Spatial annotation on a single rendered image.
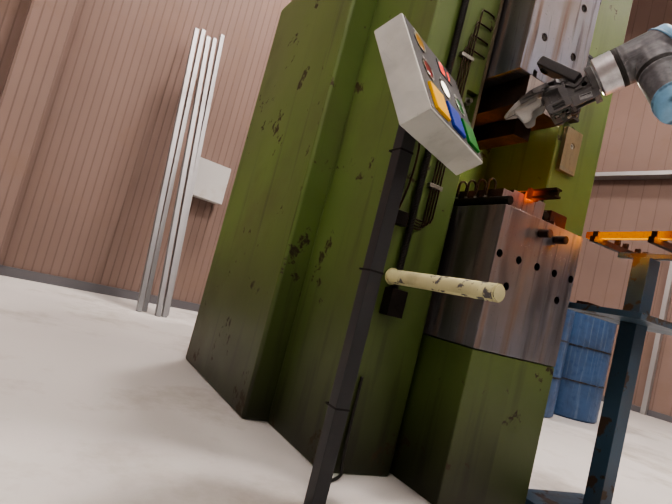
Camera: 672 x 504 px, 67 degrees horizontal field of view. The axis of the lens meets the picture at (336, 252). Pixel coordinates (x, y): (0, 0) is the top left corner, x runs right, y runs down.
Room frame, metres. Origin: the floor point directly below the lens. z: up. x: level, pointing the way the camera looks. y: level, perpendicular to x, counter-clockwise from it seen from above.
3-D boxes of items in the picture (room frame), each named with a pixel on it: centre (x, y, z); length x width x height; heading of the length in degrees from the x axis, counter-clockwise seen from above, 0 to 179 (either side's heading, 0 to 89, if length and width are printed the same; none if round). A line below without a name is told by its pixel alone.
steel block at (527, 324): (1.85, -0.50, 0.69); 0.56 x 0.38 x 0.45; 28
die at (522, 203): (1.82, -0.45, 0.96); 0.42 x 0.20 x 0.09; 28
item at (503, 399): (1.85, -0.50, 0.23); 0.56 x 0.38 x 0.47; 28
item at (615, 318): (1.75, -1.05, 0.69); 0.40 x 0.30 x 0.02; 115
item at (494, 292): (1.39, -0.29, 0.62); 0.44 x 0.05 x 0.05; 28
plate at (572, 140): (1.90, -0.77, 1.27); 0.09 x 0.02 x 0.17; 118
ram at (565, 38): (1.84, -0.49, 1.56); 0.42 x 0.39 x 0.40; 28
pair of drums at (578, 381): (4.48, -2.03, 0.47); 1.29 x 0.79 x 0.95; 137
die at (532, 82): (1.82, -0.45, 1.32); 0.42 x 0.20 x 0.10; 28
